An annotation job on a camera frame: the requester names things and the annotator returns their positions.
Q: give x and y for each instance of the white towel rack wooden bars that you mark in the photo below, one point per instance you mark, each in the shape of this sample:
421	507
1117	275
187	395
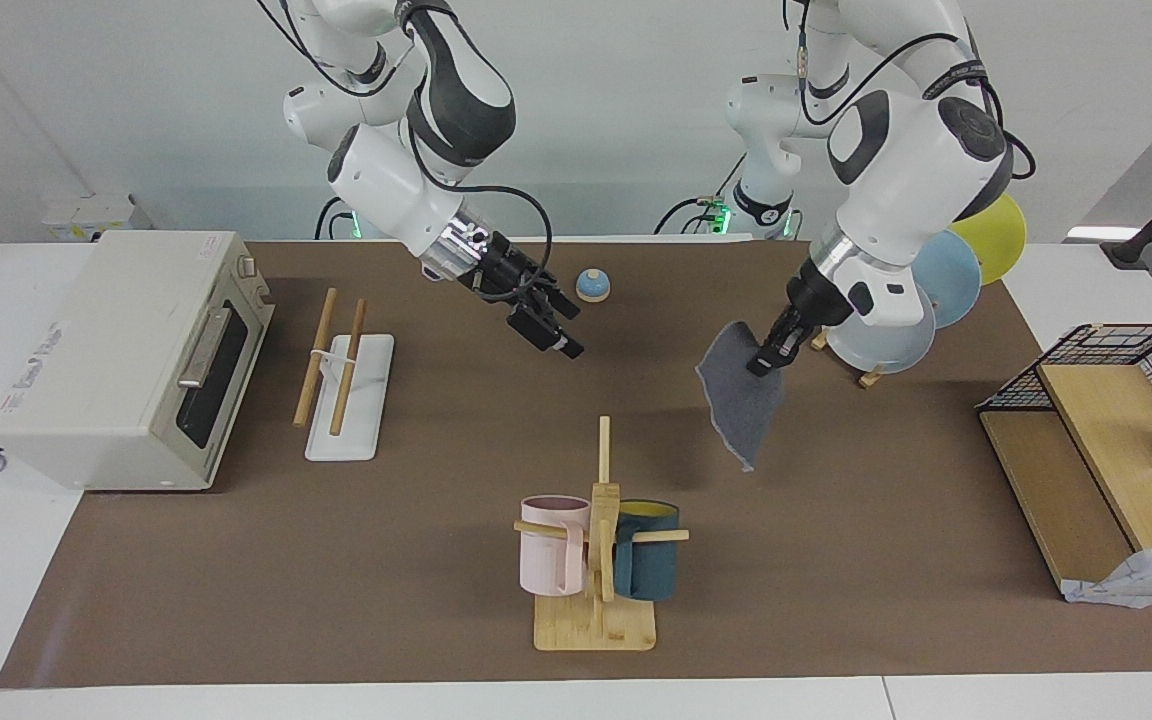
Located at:
361	400

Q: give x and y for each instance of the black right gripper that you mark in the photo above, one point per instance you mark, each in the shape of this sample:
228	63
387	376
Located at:
511	270

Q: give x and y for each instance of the small blue call bell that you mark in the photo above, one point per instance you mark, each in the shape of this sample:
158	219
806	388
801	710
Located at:
593	287

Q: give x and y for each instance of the brown table mat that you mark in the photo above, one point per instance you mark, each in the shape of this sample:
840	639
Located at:
336	560

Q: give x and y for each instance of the grey plate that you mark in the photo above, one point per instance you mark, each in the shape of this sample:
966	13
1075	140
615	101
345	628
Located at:
891	348

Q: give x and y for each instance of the wooden plate rack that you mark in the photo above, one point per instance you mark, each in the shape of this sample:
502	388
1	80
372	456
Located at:
872	378

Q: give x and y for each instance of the pink mug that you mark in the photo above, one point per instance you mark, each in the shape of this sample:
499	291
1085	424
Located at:
548	555

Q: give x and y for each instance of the dark teal mug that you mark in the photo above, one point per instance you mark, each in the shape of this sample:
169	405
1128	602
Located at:
651	565

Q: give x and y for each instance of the cream toaster oven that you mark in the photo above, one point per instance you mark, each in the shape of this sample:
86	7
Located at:
106	360

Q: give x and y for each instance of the purple and grey towel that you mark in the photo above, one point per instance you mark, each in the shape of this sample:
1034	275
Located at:
741	400

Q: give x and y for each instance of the yellow plate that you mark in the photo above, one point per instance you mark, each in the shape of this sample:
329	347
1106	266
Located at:
996	235

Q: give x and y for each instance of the wooden shelf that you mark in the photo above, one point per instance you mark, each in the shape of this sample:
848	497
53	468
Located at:
1106	440

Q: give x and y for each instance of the light blue plate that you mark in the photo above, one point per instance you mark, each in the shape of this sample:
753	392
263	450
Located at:
951	280

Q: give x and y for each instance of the white box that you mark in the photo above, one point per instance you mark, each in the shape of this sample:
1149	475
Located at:
91	215

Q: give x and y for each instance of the wooden mug tree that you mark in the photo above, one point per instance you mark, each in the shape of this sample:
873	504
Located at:
604	620

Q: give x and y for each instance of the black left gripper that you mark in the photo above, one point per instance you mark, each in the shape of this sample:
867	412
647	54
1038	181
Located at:
811	300

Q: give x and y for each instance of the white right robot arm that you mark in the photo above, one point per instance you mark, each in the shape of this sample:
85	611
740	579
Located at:
396	180

